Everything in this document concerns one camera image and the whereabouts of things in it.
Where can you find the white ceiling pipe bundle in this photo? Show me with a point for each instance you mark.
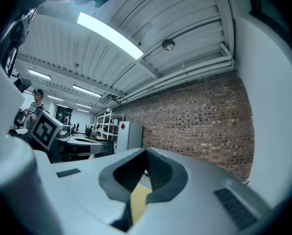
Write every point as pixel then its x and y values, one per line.
pixel 180 75

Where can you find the long ceiling light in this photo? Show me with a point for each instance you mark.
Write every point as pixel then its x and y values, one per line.
pixel 111 34
pixel 39 74
pixel 55 98
pixel 83 105
pixel 87 91

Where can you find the round ceiling fixture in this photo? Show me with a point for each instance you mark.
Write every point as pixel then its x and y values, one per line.
pixel 168 44

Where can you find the red diamond sticker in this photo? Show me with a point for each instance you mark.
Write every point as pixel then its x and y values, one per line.
pixel 122 126

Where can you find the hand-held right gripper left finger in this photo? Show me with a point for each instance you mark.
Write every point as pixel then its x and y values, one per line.
pixel 82 192

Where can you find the ceiling air vent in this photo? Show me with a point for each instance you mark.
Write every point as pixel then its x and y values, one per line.
pixel 110 100

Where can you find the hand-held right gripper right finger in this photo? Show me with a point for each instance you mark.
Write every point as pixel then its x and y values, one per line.
pixel 197 204

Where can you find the yellow sheet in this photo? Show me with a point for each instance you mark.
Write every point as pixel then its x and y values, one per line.
pixel 139 204

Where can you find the person's left forearm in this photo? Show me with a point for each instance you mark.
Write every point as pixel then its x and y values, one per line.
pixel 26 139

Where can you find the person's black jacket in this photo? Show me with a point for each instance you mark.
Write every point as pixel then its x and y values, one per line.
pixel 11 45

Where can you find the white shelving unit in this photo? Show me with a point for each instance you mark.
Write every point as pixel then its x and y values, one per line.
pixel 109 121

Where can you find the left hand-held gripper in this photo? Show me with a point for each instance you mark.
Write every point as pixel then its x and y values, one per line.
pixel 44 131

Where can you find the grey metal cabinet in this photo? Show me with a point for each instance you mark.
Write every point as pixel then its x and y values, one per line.
pixel 131 137

